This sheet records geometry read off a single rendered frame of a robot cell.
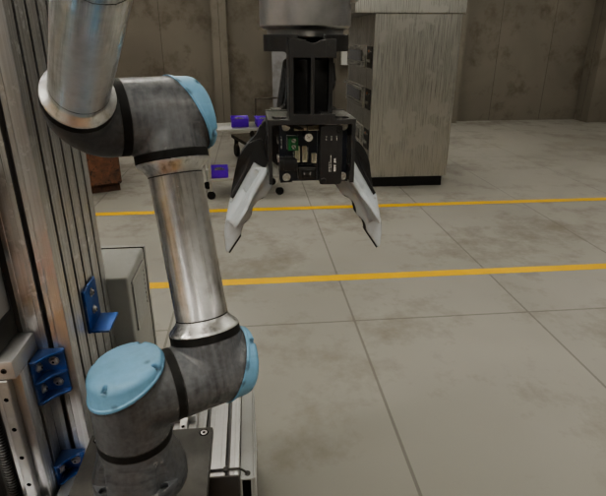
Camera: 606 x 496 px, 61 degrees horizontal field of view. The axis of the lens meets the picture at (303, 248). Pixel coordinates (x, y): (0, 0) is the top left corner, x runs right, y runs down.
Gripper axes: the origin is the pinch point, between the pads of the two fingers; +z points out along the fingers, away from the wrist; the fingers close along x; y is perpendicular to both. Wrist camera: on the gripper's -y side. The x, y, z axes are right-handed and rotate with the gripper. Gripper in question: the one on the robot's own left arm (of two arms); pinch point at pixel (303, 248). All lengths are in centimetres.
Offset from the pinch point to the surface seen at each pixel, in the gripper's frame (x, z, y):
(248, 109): -8, 121, -1104
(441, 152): 229, 109, -563
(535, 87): 641, 79, -1103
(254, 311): -7, 152, -261
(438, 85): 217, 30, -563
